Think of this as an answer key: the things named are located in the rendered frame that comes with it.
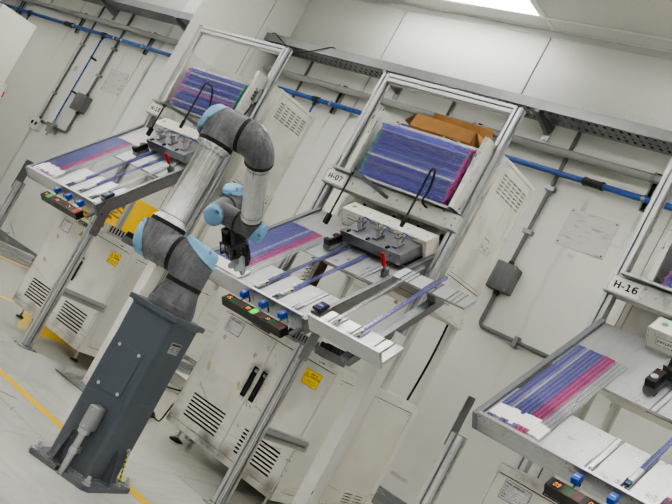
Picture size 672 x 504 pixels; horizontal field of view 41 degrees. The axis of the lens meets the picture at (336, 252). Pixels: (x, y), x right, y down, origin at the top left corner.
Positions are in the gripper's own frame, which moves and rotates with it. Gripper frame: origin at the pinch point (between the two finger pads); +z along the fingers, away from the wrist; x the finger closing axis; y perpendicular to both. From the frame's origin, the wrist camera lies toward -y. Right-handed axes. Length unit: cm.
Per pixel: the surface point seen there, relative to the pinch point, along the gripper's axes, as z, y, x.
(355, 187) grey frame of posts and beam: -4, -79, -20
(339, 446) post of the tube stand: 40, 11, 63
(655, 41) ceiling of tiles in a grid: -33, -294, 1
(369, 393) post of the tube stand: 25, -3, 63
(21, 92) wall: 97, -188, -599
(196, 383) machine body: 64, 5, -31
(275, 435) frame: 46, 18, 36
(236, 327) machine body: 42, -14, -26
